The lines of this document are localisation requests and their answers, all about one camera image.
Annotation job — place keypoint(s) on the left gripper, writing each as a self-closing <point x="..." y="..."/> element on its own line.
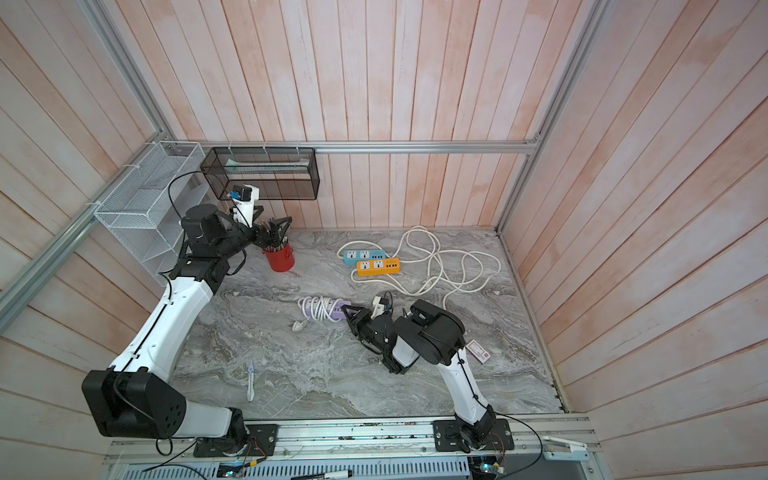
<point x="275" y="238"/>

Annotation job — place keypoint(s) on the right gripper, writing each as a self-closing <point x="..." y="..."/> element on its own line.
<point x="363" y="321"/>

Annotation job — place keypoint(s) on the purple power strip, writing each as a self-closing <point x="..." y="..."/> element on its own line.
<point x="323" y="308"/>

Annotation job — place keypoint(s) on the teal power strip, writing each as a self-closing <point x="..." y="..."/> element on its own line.
<point x="353" y="256"/>

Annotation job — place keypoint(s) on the orange power strip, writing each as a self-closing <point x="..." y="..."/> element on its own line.
<point x="373" y="267"/>

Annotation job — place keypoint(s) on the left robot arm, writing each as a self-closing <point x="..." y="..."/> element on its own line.
<point x="132" y="398"/>

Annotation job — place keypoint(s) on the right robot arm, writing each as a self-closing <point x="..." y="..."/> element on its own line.
<point x="429" y="332"/>

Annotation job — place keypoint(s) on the bundle of pencils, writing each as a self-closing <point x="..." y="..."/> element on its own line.
<point x="274" y="246"/>

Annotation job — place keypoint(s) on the red pencil cup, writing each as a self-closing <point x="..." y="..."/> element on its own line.
<point x="280" y="259"/>

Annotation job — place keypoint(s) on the black mesh basket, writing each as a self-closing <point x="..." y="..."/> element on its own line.
<point x="279" y="173"/>

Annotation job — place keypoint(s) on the pink white card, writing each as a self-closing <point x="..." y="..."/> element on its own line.
<point x="478" y="352"/>

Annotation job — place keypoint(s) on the black marker pen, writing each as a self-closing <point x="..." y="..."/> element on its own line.
<point x="324" y="475"/>

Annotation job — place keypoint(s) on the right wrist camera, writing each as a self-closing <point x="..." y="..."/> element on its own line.
<point x="380" y="305"/>

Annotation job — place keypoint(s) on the white wire mesh shelf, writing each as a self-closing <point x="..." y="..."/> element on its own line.
<point x="143" y="211"/>

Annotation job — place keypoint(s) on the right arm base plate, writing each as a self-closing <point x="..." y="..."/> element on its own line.
<point x="455" y="435"/>

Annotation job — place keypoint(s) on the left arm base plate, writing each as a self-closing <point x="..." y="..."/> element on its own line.
<point x="248" y="440"/>

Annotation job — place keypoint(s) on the horizontal aluminium wall rail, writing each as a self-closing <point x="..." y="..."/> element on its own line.
<point x="374" y="147"/>

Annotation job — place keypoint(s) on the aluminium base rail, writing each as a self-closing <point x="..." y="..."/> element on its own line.
<point x="536" y="446"/>

